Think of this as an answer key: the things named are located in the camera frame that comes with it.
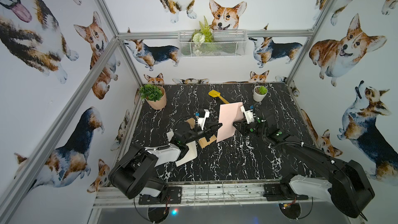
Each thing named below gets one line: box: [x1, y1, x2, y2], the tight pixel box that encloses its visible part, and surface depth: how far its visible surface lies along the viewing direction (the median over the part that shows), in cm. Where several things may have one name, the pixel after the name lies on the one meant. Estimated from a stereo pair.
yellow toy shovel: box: [208, 89, 230, 105], surface depth 116 cm
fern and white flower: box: [191, 15, 216, 55], surface depth 85 cm
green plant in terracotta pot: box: [139, 84, 167, 110], surface depth 97 cm
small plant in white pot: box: [252, 85, 268, 102], surface depth 107 cm
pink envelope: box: [216, 102, 245, 144], surface depth 78 cm
